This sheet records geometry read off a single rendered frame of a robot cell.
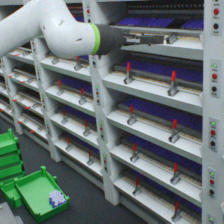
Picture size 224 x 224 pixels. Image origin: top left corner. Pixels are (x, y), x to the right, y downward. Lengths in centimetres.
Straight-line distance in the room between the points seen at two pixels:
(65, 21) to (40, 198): 131
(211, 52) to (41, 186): 137
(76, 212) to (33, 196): 28
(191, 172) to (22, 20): 90
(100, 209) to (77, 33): 122
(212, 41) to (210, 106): 22
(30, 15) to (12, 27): 6
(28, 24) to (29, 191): 127
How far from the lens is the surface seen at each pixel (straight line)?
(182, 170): 146
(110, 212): 189
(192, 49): 114
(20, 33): 101
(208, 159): 123
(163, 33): 129
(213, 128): 116
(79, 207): 196
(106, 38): 97
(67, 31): 90
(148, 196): 170
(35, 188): 207
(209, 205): 134
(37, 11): 100
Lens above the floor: 117
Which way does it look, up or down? 21 degrees down
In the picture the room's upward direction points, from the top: 6 degrees counter-clockwise
